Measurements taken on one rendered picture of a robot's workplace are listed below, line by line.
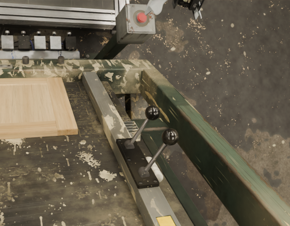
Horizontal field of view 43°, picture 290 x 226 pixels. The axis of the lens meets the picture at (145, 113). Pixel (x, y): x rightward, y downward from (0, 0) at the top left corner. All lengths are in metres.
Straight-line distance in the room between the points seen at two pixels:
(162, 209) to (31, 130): 0.46
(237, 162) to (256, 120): 1.87
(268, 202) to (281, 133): 2.10
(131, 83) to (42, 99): 0.41
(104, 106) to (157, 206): 0.47
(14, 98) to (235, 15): 1.98
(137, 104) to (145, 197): 0.84
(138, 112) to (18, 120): 0.62
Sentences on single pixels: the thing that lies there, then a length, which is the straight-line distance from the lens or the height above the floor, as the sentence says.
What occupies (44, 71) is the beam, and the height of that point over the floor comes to 0.90.
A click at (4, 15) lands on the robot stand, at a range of 2.18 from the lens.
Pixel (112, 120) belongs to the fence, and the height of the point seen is 1.25.
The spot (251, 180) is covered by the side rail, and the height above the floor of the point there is 1.56.
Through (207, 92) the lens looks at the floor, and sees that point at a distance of 2.62.
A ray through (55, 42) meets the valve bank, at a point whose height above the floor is 0.76.
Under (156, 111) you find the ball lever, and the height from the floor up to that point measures 1.46.
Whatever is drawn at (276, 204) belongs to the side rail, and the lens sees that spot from 0.84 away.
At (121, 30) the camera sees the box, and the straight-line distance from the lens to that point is 1.56.
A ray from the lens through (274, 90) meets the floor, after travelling 2.93.
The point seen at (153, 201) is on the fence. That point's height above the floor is 1.57.
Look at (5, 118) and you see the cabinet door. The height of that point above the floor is 1.16.
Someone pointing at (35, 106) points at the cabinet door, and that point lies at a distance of 1.20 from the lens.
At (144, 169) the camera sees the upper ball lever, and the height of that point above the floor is 1.51.
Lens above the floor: 2.29
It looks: 71 degrees down
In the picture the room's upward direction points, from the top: 76 degrees clockwise
